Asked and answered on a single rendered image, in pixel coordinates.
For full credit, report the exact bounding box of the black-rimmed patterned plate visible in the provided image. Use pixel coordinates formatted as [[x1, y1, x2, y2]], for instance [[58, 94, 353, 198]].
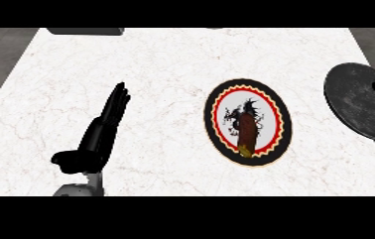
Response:
[[202, 78, 293, 168]]

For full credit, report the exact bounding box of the dark grey pan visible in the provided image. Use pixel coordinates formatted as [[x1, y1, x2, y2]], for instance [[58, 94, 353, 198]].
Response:
[[324, 61, 375, 141]]

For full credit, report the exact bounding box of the dark grey flat appliance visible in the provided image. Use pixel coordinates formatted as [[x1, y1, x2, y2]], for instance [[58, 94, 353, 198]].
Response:
[[46, 28, 126, 37]]

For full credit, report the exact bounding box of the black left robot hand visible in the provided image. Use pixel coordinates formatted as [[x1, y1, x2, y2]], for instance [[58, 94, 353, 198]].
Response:
[[50, 81, 132, 176]]

